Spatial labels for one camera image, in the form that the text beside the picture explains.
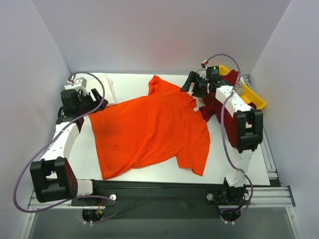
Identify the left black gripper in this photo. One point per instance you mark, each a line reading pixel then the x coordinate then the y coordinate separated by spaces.
pixel 90 100

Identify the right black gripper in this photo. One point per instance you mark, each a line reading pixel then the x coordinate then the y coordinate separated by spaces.
pixel 197 84

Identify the orange t shirt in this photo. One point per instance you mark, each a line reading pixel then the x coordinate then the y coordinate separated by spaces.
pixel 151 129

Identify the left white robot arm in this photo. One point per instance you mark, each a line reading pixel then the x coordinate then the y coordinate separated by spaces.
pixel 52 176

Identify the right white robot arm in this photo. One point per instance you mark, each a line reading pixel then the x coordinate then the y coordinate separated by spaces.
pixel 239 162

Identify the folded white t shirt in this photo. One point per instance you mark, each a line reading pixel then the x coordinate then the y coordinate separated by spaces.
pixel 107 84

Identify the dark red t shirt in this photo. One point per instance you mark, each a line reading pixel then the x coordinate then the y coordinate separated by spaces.
pixel 241 122

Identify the beige t shirt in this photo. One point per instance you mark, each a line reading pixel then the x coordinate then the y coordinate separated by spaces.
pixel 239 87

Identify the yellow plastic bin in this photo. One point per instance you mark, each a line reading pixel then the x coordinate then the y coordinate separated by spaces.
pixel 249 96

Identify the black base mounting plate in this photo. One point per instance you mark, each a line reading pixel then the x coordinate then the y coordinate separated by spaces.
pixel 146 200

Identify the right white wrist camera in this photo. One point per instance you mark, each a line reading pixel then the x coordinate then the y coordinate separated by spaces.
pixel 201 78

